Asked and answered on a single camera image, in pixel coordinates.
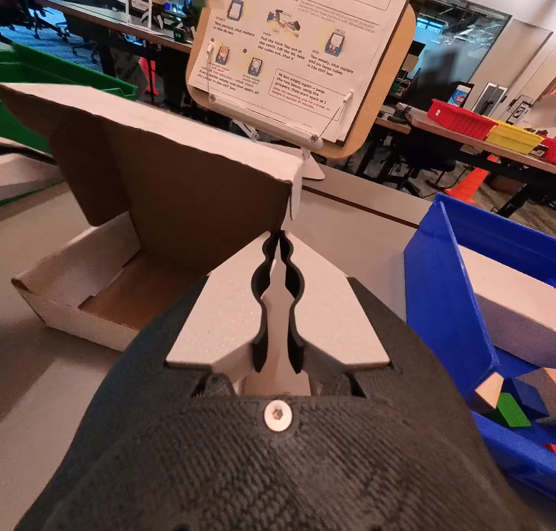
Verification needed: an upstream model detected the wooden table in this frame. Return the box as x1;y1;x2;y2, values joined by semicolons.
376;105;556;219

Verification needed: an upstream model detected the yellow plastic bin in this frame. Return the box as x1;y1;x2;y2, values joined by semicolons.
486;120;546;155

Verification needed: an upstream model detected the instruction sheet on stand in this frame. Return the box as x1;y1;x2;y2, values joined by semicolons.
186;0;417;181

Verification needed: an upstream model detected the long dark desk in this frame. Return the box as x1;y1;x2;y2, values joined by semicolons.
34;0;195;106

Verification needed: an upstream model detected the framed picture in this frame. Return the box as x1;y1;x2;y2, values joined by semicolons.
471;83;509;117

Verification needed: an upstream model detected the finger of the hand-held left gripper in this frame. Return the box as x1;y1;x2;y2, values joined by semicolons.
0;147;66;206

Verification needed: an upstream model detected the green plastic bin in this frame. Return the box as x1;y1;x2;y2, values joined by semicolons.
0;42;139;207

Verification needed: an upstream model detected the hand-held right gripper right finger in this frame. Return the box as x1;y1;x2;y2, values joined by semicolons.
280;229;392;384

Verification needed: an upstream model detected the black office chair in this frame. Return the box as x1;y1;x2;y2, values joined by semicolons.
0;0;59;41

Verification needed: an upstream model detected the blue plastic bin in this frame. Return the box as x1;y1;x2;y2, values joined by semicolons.
404;192;556;501

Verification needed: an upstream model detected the green cube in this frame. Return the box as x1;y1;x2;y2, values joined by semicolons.
486;392;533;429

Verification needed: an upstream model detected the printed instruction sheet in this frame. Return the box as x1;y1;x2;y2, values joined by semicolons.
188;0;421;143

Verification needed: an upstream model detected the white cardboard mailer box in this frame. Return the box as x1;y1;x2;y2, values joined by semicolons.
0;83;305;353
460;245;556;370

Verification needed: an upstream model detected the wipes canister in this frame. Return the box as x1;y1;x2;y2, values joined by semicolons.
447;84;475;108

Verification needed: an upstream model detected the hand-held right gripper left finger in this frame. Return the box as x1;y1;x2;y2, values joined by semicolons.
165;230;279;384

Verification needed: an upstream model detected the blue cube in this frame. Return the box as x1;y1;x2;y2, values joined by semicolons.
512;378;551;420

